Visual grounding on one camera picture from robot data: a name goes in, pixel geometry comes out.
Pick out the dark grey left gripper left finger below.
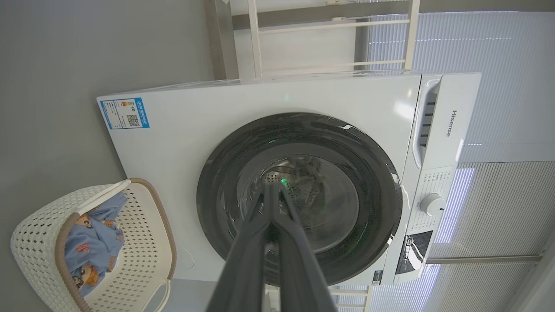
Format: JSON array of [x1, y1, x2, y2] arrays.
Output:
[[206, 183, 278, 312]]

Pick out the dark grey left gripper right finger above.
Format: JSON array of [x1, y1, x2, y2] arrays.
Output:
[[274, 183, 336, 312]]

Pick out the dark round glass washer door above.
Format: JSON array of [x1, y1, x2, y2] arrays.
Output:
[[196, 113, 403, 286]]

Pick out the blue cartoon print garment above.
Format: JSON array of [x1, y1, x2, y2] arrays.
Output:
[[64, 212, 126, 297], [85, 192, 128, 230]]

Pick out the washing machine display control panel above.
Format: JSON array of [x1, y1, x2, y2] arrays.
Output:
[[395, 231, 434, 276]]

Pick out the white front-load washing machine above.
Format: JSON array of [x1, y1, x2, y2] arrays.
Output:
[[96, 71, 482, 286]]

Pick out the round white filter cover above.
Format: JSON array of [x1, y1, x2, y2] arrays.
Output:
[[176, 247, 196, 273]]

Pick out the cream perforated laundry basket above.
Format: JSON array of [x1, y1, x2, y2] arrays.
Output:
[[11, 178, 177, 312]]

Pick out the white round control knob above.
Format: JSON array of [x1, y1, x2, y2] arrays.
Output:
[[419, 193, 446, 217]]

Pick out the blue energy label sticker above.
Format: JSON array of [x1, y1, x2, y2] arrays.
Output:
[[100, 97, 150, 130]]

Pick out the white detergent drawer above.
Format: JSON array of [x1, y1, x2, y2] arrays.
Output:
[[412, 73, 482, 169]]

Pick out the white window blinds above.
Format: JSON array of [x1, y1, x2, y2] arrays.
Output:
[[369, 11, 555, 312]]

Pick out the white metal rack frame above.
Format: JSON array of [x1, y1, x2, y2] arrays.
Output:
[[247, 0, 421, 312]]

